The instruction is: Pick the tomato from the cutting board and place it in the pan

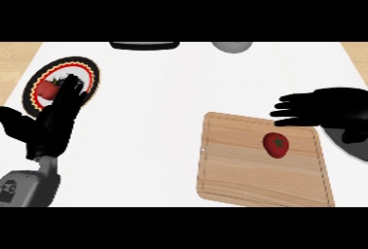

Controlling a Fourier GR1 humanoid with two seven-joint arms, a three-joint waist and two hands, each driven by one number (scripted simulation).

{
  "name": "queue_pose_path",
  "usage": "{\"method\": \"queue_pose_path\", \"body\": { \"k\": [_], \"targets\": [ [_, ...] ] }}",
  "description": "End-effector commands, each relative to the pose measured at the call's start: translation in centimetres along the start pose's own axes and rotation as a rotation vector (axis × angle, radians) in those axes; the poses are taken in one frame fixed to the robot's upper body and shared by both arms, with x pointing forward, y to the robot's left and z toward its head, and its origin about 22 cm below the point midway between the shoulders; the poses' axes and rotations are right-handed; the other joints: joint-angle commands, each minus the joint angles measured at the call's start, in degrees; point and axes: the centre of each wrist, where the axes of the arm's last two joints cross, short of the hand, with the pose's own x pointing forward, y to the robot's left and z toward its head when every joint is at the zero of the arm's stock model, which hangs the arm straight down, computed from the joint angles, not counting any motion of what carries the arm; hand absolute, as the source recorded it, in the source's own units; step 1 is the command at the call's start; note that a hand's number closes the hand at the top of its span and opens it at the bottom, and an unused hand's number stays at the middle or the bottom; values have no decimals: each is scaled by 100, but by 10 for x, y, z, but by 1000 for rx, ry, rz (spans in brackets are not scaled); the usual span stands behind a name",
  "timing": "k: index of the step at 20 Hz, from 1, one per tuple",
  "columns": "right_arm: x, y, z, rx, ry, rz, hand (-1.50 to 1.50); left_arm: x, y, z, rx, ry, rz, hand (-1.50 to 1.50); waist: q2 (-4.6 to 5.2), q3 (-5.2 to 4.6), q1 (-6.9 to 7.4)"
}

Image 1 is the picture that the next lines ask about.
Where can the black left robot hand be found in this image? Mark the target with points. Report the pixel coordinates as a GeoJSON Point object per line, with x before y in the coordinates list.
{"type": "Point", "coordinates": [52, 126]}

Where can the black patterned round plate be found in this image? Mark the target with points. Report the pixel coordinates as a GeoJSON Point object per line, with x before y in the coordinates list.
{"type": "Point", "coordinates": [89, 78]}

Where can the red strawberry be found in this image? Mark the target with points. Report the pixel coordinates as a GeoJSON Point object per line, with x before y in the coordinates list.
{"type": "Point", "coordinates": [46, 90]}

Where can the grey pan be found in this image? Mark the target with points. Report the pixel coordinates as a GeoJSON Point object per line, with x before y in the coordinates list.
{"type": "Point", "coordinates": [349, 146]}

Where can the grey round bowl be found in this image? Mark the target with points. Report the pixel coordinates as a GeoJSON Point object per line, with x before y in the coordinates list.
{"type": "Point", "coordinates": [232, 46]}

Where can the wooden cutting board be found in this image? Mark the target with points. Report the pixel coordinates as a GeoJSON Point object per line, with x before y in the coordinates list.
{"type": "Point", "coordinates": [259, 165]}

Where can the black flat appliance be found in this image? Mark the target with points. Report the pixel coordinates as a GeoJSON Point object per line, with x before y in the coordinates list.
{"type": "Point", "coordinates": [143, 45]}

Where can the red tomato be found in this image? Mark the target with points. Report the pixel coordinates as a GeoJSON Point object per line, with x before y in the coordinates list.
{"type": "Point", "coordinates": [275, 145]}

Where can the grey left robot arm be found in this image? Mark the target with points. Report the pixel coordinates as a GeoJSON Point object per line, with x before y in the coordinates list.
{"type": "Point", "coordinates": [27, 188]}

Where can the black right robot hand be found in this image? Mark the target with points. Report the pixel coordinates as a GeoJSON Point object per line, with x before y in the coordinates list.
{"type": "Point", "coordinates": [330, 107]}

